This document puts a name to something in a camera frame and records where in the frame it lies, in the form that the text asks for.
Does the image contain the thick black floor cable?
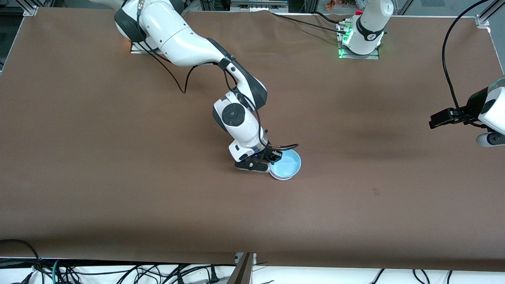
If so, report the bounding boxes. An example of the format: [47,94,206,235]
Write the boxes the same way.
[0,239,42,277]

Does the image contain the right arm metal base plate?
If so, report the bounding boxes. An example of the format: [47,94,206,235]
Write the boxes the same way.
[130,39,163,54]

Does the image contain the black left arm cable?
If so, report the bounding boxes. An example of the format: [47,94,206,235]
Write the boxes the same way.
[442,0,492,119]

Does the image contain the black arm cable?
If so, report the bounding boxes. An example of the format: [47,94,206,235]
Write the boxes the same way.
[134,37,299,151]
[442,0,492,119]

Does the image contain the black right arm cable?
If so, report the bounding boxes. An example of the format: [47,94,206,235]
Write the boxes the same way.
[134,37,299,151]

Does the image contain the brown table cover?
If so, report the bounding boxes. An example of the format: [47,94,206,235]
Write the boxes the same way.
[0,7,505,273]

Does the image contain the aluminium frame corner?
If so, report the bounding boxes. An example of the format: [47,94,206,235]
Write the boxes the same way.
[475,0,505,29]

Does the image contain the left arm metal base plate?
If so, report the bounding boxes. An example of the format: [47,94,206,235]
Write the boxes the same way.
[337,22,380,60]

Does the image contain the light blue bowl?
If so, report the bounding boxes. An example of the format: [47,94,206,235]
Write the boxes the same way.
[269,149,301,179]

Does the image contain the silver background rail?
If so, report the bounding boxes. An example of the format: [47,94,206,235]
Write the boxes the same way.
[230,0,289,12]

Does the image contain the long black tabletop cable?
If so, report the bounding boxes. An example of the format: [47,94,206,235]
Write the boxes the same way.
[271,13,344,32]

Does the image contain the aluminium profile post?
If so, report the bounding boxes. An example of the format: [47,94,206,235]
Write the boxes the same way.
[227,252,257,284]

